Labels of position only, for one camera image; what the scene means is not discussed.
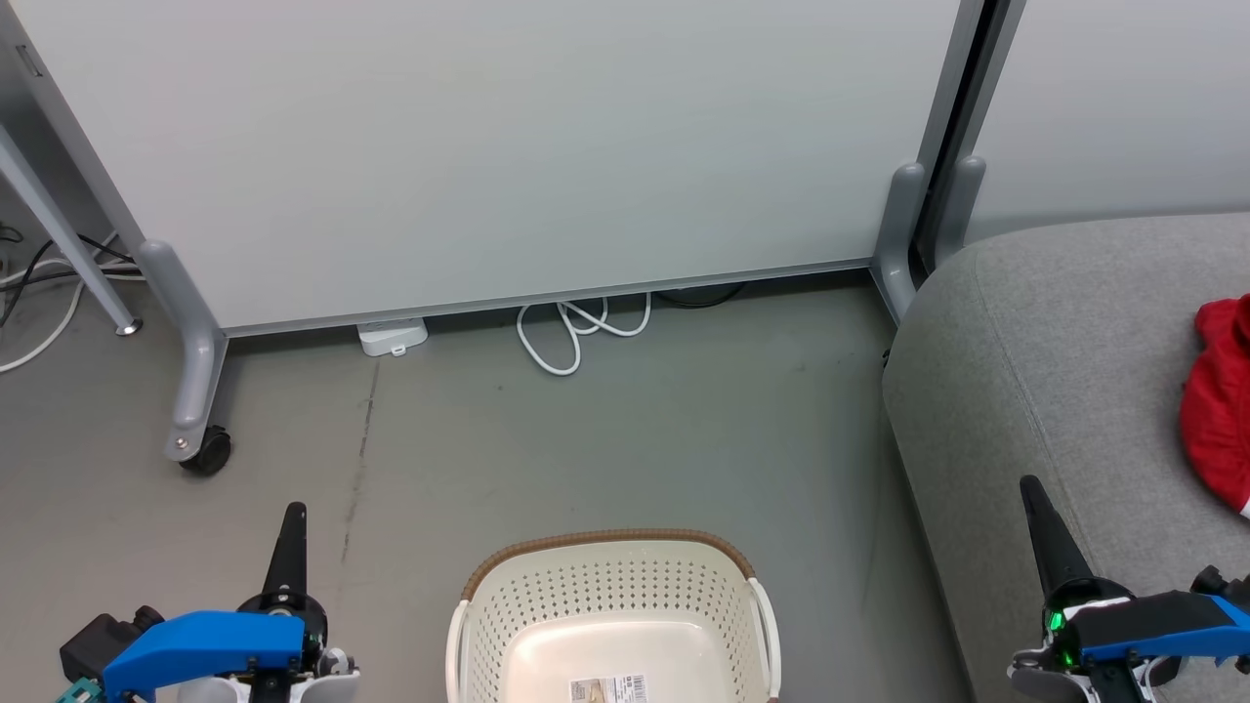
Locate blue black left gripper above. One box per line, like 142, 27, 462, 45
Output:
103, 503, 328, 699

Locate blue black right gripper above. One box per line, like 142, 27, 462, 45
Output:
1019, 476, 1250, 665

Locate red printed clothing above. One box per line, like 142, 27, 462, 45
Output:
1179, 293, 1250, 518

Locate cream perforated laundry basket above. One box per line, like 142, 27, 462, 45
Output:
446, 529, 782, 703

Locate printed sticker in basket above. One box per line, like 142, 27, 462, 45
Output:
569, 674, 648, 703

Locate black caster wheel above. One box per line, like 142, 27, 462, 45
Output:
181, 425, 232, 476

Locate grey fabric sofa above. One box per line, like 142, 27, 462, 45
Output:
882, 213, 1250, 703

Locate grey partition foot with caster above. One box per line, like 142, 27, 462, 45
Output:
137, 239, 232, 476

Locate white power adapter box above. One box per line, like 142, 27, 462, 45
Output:
356, 317, 429, 357

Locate grey metal table leg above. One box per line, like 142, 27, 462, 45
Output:
0, 146, 145, 336

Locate narrow white partition panel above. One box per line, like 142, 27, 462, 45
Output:
962, 0, 1250, 245

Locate wide white partition panel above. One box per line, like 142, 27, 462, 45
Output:
0, 0, 987, 338

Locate coiled white cable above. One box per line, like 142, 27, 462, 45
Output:
516, 293, 653, 377

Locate long white floor cable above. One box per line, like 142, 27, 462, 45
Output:
0, 264, 143, 374

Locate black floor cables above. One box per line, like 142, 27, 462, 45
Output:
0, 227, 138, 328

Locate black cable under partition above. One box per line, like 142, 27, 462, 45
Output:
652, 281, 748, 309

